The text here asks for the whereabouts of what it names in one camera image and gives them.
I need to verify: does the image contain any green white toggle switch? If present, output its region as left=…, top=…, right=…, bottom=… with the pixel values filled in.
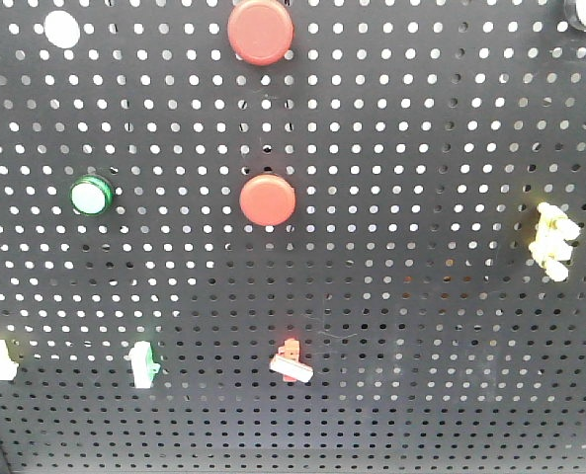
left=128, top=341, right=161, bottom=389

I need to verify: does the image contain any upper red push button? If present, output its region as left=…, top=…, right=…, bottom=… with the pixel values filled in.
left=227, top=0, right=294, bottom=66

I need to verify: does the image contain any red white toggle switch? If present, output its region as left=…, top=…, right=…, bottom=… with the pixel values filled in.
left=269, top=338, right=314, bottom=383

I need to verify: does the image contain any red push button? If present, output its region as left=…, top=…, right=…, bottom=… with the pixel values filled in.
left=227, top=0, right=294, bottom=66
left=239, top=174, right=296, bottom=226

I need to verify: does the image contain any green push button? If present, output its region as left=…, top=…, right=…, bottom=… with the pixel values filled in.
left=69, top=175, right=115, bottom=215

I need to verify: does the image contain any black perforated pegboard panel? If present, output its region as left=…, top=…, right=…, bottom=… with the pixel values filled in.
left=0, top=1, right=586, bottom=473

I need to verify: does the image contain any lower red push button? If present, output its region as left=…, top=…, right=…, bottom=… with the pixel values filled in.
left=239, top=174, right=296, bottom=226

